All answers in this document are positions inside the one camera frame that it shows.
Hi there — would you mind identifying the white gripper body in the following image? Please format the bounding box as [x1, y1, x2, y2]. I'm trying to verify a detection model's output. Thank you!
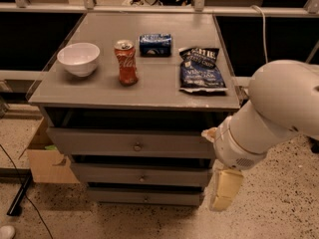
[213, 116, 266, 170]

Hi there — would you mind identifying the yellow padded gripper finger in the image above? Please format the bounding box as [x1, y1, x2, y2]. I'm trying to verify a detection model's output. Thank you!
[210, 168, 243, 211]
[201, 127, 217, 142]

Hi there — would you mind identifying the grey top drawer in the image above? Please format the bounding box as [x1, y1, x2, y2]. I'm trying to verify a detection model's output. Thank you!
[47, 127, 214, 159]

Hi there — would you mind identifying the grey drawer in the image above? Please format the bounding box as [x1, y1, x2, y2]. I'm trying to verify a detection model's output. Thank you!
[71, 163, 212, 187]
[87, 187, 204, 206]
[47, 127, 214, 159]

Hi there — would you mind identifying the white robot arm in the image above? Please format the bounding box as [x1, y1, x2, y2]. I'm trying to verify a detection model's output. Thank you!
[201, 60, 319, 211]

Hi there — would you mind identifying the grey bottom drawer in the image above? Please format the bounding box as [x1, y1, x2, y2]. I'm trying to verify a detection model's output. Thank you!
[87, 187, 204, 206]

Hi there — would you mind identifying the grey drawer cabinet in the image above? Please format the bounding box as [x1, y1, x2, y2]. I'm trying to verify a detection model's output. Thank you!
[30, 13, 240, 194]

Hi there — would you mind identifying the grey middle drawer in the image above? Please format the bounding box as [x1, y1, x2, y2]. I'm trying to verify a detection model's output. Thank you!
[71, 163, 212, 187]

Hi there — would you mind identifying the blue chip bag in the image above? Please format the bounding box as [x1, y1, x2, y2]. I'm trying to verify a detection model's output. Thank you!
[178, 47, 227, 93]

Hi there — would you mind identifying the blue soda can lying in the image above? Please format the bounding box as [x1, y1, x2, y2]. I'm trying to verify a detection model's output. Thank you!
[139, 34, 172, 57]

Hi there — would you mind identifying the red cola can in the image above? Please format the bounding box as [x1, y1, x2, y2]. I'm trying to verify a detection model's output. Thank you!
[114, 40, 139, 86]

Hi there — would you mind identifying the white bowl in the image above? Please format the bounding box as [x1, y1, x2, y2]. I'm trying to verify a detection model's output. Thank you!
[57, 43, 100, 77]

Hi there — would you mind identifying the cardboard box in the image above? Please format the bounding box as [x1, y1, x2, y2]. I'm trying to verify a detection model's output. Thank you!
[24, 119, 79, 184]

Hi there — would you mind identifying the black floor bar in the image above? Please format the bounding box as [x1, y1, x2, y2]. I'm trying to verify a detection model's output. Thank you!
[7, 174, 32, 217]

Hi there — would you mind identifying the white shoe tip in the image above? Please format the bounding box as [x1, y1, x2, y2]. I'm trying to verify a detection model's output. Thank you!
[0, 225, 16, 239]

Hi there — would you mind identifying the white cable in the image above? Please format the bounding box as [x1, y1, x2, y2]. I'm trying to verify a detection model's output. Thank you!
[250, 4, 270, 65]

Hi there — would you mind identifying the black floor cable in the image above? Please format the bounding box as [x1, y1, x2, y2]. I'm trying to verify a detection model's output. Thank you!
[0, 143, 54, 239]

